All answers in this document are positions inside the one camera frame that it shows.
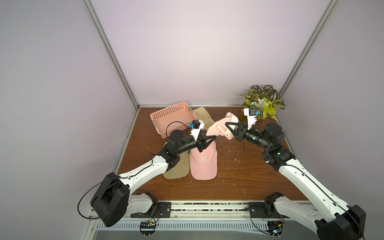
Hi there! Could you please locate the beige baseball cap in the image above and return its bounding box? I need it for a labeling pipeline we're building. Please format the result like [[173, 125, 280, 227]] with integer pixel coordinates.
[[163, 151, 190, 180]]

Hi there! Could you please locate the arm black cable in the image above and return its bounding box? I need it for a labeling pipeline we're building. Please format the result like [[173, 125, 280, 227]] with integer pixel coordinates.
[[77, 120, 193, 220], [242, 139, 367, 240]]

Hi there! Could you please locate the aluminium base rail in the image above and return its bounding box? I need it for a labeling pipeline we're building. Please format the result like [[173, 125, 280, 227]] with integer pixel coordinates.
[[81, 201, 318, 240]]

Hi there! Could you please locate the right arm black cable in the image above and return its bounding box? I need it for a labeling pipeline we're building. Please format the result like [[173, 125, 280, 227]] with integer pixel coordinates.
[[242, 139, 367, 240]]

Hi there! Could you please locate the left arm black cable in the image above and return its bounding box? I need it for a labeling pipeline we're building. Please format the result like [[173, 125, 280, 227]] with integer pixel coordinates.
[[77, 120, 193, 220]]

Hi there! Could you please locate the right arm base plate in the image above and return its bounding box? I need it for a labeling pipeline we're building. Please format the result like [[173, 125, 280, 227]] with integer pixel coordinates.
[[246, 202, 288, 219]]

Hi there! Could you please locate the right circuit board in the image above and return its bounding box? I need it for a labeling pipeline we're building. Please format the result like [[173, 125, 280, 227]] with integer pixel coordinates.
[[267, 221, 284, 238]]

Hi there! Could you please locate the pink plastic basket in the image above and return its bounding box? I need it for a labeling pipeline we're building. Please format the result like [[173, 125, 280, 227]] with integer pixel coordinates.
[[150, 101, 197, 139]]

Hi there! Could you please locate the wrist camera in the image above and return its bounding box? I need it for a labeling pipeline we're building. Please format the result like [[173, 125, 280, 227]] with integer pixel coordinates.
[[244, 108, 260, 130], [190, 120, 205, 141]]

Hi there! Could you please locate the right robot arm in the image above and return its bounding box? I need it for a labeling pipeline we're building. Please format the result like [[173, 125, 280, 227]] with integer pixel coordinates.
[[225, 122, 366, 240]]

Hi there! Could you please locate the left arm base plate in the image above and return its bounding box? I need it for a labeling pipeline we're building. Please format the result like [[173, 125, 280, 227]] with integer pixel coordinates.
[[130, 202, 172, 219]]

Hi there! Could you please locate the circuit board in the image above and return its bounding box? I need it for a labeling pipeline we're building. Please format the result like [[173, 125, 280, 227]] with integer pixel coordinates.
[[267, 221, 284, 238], [139, 221, 158, 237]]

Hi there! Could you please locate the left circuit board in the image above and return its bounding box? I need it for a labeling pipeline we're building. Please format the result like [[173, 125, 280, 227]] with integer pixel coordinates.
[[139, 221, 158, 237]]

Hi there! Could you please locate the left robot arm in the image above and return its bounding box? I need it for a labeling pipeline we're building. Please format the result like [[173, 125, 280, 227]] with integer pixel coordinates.
[[90, 130, 217, 227]]

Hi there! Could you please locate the pink baseball cap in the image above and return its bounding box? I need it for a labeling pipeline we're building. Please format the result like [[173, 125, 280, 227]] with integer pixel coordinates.
[[206, 112, 239, 140], [190, 141, 218, 181]]

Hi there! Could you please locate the artificial green plant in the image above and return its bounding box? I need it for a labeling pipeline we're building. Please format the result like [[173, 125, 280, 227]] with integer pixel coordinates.
[[241, 85, 286, 122]]

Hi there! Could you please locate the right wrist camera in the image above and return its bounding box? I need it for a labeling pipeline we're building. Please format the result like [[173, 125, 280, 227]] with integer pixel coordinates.
[[244, 108, 260, 130]]

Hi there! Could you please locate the cream work glove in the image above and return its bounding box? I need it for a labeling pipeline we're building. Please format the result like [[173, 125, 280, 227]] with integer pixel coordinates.
[[194, 107, 215, 131]]

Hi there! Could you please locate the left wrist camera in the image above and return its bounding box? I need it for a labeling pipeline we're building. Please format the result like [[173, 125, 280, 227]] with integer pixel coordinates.
[[190, 120, 205, 141]]

